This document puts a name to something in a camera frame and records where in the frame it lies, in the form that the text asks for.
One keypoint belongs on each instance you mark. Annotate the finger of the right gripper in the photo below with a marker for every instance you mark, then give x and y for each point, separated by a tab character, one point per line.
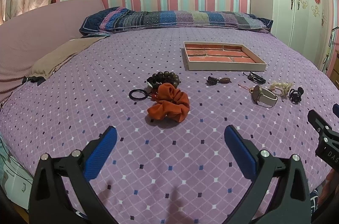
327	148
336	110

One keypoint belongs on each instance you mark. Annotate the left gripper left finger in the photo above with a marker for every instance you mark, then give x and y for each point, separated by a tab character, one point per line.
49	201

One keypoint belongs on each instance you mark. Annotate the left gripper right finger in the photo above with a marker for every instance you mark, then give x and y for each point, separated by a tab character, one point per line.
290	202

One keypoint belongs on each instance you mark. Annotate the white strap wristwatch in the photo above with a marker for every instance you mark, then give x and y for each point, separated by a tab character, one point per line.
263	97

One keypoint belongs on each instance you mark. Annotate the orange fabric scrunchie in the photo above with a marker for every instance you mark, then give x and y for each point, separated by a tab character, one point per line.
171	103

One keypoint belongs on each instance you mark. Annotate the wooden drawer cabinet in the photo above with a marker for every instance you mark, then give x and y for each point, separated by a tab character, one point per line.
334	75

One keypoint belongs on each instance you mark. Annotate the white wardrobe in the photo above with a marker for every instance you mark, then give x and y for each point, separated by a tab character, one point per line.
301	25

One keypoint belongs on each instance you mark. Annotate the purple dotted bed sheet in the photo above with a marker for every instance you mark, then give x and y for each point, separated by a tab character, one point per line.
163	171

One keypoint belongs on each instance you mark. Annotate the beige folded blanket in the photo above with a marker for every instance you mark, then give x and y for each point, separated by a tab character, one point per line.
54	60

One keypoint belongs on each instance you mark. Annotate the brick pattern tray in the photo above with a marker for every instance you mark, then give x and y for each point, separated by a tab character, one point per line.
209	56

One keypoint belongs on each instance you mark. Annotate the red bead charm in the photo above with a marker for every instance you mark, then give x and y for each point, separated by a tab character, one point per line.
153	96

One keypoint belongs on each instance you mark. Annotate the pink headboard cushion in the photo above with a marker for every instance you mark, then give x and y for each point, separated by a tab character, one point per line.
30	36

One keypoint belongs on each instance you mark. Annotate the patchwork striped pillow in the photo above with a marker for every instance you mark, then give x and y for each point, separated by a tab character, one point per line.
120	19

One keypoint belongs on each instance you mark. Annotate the red string charm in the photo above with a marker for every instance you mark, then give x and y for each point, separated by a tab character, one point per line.
250	89

